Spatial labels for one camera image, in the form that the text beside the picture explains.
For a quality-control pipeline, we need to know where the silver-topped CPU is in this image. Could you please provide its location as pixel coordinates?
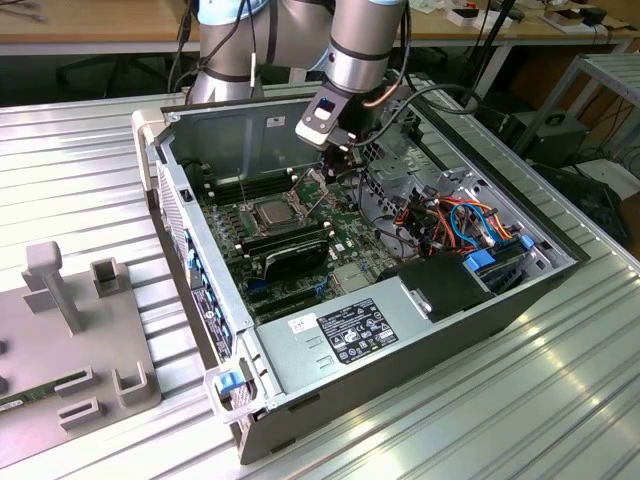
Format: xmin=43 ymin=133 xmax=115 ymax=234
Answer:
xmin=257 ymin=199 xmax=295 ymax=226

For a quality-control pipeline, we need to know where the CPU socket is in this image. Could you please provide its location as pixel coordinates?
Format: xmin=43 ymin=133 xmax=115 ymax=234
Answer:
xmin=238 ymin=192 xmax=305 ymax=237

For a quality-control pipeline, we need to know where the silver metal drive cage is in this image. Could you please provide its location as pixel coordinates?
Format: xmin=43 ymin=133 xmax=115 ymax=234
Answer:
xmin=355 ymin=92 xmax=444 ymax=204

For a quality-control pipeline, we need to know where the green motherboard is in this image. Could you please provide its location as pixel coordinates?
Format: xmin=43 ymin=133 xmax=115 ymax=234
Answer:
xmin=192 ymin=159 xmax=404 ymax=326

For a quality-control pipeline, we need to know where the light wooden desk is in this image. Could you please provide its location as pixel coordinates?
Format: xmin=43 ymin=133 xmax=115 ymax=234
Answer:
xmin=405 ymin=0 xmax=637 ymax=119
xmin=0 ymin=0 xmax=201 ymax=57

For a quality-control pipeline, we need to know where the black installed RAM stick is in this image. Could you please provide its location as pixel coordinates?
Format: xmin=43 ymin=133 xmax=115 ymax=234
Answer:
xmin=233 ymin=219 xmax=333 ymax=249
xmin=239 ymin=227 xmax=336 ymax=255

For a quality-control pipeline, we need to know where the white cardboard box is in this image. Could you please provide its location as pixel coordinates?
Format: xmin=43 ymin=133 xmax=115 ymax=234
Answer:
xmin=446 ymin=5 xmax=514 ymax=30

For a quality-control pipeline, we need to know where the black empty RAM slot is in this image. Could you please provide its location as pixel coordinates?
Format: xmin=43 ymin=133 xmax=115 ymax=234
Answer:
xmin=208 ymin=177 xmax=299 ymax=205
xmin=202 ymin=167 xmax=296 ymax=194

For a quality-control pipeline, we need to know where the black graphics card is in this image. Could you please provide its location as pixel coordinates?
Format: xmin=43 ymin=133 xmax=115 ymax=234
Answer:
xmin=259 ymin=238 xmax=332 ymax=282

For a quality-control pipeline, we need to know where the silver chipset heatsink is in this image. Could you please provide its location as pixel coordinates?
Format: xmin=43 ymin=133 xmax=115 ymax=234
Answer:
xmin=332 ymin=263 xmax=372 ymax=295

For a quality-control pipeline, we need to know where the black plastic drive cover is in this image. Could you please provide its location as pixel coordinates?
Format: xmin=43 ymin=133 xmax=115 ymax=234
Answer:
xmin=375 ymin=251 xmax=497 ymax=325

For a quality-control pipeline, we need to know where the blue disk carrier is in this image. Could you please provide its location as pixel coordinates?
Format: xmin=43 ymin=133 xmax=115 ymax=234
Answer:
xmin=462 ymin=249 xmax=536 ymax=296

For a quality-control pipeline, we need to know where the black expansion slot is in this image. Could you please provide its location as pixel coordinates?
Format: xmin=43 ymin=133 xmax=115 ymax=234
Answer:
xmin=253 ymin=297 xmax=324 ymax=321
xmin=247 ymin=285 xmax=321 ymax=307

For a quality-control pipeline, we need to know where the brown cardboard piece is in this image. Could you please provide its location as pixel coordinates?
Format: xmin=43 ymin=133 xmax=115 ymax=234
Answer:
xmin=542 ymin=9 xmax=589 ymax=35

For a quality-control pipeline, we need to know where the black bag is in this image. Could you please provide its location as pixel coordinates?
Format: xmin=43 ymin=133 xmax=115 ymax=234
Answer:
xmin=534 ymin=164 xmax=632 ymax=246

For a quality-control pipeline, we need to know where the silver power supply unit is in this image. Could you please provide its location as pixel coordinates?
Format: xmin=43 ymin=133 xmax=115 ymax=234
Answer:
xmin=253 ymin=277 xmax=432 ymax=397

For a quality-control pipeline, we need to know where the black office chair base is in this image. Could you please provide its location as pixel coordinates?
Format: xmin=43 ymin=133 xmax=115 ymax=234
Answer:
xmin=53 ymin=49 xmax=151 ymax=99

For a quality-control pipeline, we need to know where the open grey PC case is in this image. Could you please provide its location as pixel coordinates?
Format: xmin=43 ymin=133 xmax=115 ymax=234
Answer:
xmin=130 ymin=84 xmax=592 ymax=466

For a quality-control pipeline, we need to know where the blue case latch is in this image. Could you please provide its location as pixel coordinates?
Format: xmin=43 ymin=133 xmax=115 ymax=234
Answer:
xmin=214 ymin=372 xmax=245 ymax=397

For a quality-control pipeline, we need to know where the grey parts rack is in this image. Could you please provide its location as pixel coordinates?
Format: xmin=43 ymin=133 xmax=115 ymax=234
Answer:
xmin=0 ymin=239 xmax=164 ymax=457

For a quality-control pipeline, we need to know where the green RAM stick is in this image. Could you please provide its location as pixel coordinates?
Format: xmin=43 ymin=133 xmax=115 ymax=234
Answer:
xmin=0 ymin=368 xmax=87 ymax=414

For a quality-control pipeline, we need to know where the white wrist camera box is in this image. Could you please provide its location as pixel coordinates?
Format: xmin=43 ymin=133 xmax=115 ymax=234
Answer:
xmin=293 ymin=117 xmax=342 ymax=150

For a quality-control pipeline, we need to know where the black looped wire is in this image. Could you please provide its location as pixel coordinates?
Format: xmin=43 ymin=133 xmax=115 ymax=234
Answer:
xmin=355 ymin=169 xmax=421 ymax=259

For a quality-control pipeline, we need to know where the thick black camera cable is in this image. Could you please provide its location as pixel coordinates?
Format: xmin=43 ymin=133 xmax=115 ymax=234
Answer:
xmin=349 ymin=0 xmax=482 ymax=149

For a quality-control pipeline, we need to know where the blue data wire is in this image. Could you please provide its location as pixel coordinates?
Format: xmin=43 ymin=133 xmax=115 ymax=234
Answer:
xmin=448 ymin=199 xmax=501 ymax=249

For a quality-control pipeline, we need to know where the orange power wire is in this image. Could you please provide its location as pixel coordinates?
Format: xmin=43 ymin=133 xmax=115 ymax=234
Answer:
xmin=394 ymin=197 xmax=519 ymax=259

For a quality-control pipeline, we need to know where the thin cable with plug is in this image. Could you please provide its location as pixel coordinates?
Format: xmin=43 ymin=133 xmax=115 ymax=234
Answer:
xmin=167 ymin=0 xmax=194 ymax=94

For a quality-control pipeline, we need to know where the black box with handle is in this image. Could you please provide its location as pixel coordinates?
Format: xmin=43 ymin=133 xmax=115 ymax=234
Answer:
xmin=519 ymin=112 xmax=592 ymax=169

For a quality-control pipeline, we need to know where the pale grey case handle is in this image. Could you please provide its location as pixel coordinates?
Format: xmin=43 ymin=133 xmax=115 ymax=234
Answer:
xmin=130 ymin=109 xmax=174 ymax=194
xmin=202 ymin=367 xmax=264 ymax=426

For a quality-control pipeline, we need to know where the grey metal frame shelf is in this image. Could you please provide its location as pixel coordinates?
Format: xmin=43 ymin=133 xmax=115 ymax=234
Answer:
xmin=513 ymin=52 xmax=640 ymax=166

